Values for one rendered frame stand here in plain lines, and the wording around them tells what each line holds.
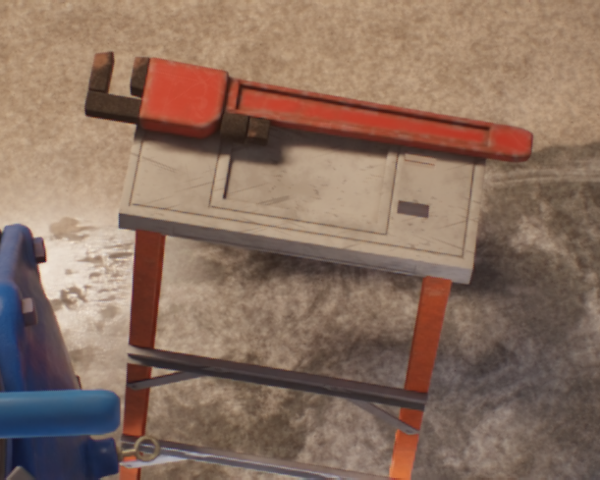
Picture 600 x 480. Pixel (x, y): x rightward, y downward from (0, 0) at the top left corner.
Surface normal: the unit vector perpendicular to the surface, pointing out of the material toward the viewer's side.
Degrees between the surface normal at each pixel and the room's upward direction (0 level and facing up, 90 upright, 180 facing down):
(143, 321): 79
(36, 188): 0
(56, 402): 0
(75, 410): 0
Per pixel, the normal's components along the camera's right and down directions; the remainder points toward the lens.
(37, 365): 0.94, -0.33
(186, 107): 0.06, -0.29
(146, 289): -0.15, 0.87
